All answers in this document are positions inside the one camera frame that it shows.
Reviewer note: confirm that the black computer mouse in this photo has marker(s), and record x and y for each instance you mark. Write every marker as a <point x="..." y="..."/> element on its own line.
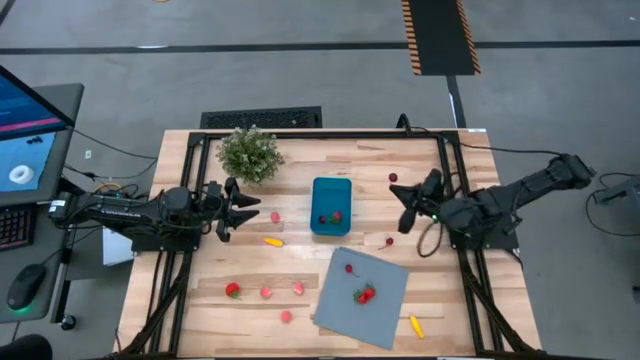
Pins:
<point x="25" y="285"/>

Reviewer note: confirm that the yellow toy pepper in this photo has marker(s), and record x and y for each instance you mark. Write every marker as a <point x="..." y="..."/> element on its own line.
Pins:
<point x="416" y="326"/>
<point x="273" y="242"/>

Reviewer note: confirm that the black floor vent grille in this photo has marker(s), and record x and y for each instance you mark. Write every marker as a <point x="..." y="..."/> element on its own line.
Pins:
<point x="260" y="118"/>

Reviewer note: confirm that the computer monitor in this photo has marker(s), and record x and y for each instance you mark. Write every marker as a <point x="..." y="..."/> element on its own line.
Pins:
<point x="25" y="150"/>

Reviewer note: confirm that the grey metal device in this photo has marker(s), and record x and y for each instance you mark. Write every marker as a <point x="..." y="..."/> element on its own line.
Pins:
<point x="625" y="190"/>

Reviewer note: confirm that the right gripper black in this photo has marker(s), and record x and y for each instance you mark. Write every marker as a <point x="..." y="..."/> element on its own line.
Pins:
<point x="435" y="206"/>

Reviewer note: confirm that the black hazard-striped floor mat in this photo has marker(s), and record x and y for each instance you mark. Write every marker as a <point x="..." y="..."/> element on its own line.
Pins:
<point x="440" y="40"/>

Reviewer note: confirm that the grey cloth mat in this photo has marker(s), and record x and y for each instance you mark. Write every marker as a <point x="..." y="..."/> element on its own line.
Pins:
<point x="365" y="325"/>

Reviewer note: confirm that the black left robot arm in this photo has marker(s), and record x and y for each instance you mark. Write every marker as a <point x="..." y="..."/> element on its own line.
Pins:
<point x="125" y="215"/>

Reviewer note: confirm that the teal plastic tupperware container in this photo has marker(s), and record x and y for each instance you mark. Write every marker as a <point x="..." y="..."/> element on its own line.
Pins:
<point x="330" y="195"/>

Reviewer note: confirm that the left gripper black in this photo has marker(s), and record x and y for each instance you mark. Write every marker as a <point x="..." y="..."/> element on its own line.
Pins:
<point x="215" y="207"/>

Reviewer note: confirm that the red toy strawberry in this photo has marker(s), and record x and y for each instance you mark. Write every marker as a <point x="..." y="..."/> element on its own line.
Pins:
<point x="232" y="289"/>
<point x="366" y="294"/>
<point x="336" y="216"/>

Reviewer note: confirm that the grey side desk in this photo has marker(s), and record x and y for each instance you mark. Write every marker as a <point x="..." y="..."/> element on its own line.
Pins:
<point x="65" y="100"/>

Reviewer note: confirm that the white box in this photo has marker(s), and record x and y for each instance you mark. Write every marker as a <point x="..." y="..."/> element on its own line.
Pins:
<point x="117" y="250"/>

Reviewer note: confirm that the black aluminium frame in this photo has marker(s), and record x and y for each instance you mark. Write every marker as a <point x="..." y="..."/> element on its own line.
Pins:
<point x="325" y="135"/>

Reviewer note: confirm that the green potted plant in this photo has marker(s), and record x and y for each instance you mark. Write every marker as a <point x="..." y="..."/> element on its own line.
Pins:
<point x="250" y="155"/>

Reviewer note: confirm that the black rounded object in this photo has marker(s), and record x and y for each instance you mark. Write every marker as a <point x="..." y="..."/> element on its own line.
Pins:
<point x="25" y="349"/>

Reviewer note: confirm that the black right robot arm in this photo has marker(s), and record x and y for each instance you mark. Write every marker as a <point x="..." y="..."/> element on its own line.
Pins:
<point x="520" y="192"/>

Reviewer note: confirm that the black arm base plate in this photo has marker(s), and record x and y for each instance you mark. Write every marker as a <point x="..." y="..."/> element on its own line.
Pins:
<point x="495" y="244"/>
<point x="165" y="245"/>

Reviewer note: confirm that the pink toy peach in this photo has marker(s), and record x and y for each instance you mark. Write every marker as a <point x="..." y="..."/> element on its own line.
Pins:
<point x="298" y="288"/>
<point x="275" y="217"/>
<point x="286" y="316"/>
<point x="266" y="292"/>

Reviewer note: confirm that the black keyboard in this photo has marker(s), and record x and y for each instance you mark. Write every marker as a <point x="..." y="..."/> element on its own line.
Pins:
<point x="15" y="227"/>

